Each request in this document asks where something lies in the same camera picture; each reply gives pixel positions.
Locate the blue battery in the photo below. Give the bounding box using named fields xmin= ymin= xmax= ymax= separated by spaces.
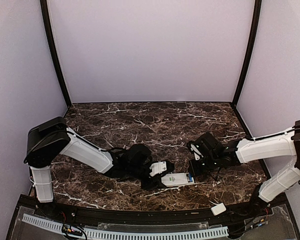
xmin=186 ymin=173 xmax=194 ymax=183

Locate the white slotted cable duct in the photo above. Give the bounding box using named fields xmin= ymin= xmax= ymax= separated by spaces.
xmin=21 ymin=213 xmax=229 ymax=240

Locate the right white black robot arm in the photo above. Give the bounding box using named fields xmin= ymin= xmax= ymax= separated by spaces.
xmin=187 ymin=120 xmax=300 ymax=217

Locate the left black frame post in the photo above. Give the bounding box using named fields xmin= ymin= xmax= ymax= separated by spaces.
xmin=39 ymin=0 xmax=72 ymax=108

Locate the right black frame post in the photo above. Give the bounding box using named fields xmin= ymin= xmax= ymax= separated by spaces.
xmin=231 ymin=0 xmax=262 ymax=109

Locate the small circuit board with wires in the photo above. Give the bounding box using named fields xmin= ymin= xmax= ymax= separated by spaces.
xmin=61 ymin=223 xmax=88 ymax=240

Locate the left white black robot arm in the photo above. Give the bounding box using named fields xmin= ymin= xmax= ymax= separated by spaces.
xmin=23 ymin=117 xmax=169 ymax=218

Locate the black front rail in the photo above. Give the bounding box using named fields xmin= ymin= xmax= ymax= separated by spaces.
xmin=19 ymin=193 xmax=288 ymax=227

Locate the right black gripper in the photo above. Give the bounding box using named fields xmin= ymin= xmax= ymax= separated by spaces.
xmin=187 ymin=154 xmax=220 ymax=178

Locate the white battery cover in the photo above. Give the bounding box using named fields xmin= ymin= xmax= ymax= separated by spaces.
xmin=210 ymin=203 xmax=227 ymax=216

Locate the white remote control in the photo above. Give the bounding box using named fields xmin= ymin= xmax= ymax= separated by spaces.
xmin=161 ymin=173 xmax=195 ymax=188

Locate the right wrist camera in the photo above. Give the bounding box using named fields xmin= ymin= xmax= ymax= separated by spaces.
xmin=186 ymin=141 xmax=203 ymax=161

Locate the black frame post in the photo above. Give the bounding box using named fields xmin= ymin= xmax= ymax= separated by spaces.
xmin=39 ymin=0 xmax=72 ymax=108
xmin=231 ymin=0 xmax=262 ymax=109

